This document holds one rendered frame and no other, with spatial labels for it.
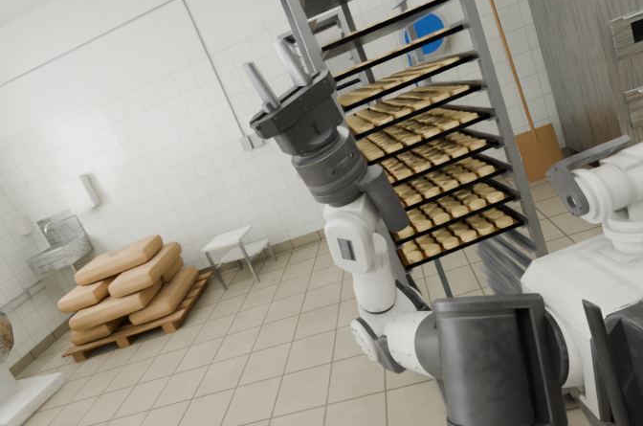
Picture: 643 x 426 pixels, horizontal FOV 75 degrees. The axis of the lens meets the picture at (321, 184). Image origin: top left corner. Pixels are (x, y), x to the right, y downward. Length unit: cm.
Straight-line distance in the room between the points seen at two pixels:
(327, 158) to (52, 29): 443
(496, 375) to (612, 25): 277
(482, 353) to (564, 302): 11
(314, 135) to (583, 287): 35
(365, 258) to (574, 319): 25
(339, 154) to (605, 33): 271
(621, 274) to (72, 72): 459
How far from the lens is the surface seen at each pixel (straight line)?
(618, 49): 314
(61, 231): 529
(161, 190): 453
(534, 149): 387
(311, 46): 122
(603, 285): 55
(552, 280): 57
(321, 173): 53
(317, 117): 53
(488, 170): 142
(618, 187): 55
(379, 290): 71
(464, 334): 51
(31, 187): 534
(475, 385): 51
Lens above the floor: 142
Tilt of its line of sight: 13 degrees down
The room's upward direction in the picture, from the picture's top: 23 degrees counter-clockwise
